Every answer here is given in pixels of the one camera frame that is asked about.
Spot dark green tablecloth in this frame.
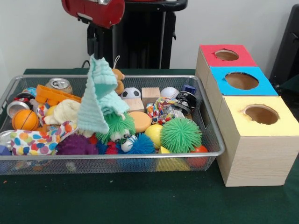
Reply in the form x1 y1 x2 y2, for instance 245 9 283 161
0 69 299 224

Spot black upright panel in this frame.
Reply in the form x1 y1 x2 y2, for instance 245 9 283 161
271 5 299 87

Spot mint green cloth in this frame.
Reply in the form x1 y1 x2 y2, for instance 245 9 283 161
77 55 130 136

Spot yellow ball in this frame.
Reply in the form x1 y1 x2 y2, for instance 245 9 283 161
144 124 164 149

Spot polka dot cloth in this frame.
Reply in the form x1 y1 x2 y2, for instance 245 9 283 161
10 120 79 156

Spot tan round disc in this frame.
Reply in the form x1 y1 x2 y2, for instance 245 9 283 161
128 111 152 133

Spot orange plastic toy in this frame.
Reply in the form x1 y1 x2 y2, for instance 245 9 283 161
36 84 84 105

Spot green spiky ball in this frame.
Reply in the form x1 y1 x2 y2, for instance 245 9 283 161
160 118 202 154
96 112 136 144

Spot wooden cube block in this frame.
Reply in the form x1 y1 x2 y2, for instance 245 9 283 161
142 87 161 106

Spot small orange basketball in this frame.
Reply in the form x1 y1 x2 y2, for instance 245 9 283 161
12 109 40 131

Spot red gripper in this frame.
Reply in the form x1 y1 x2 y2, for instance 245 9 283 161
62 0 126 59

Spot side table with green cloth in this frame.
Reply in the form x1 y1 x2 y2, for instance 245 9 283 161
279 75 299 97

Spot wooden box with three holes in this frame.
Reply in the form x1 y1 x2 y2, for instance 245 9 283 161
196 44 299 187

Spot small soccer ball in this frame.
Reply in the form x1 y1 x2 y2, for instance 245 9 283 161
121 87 142 100

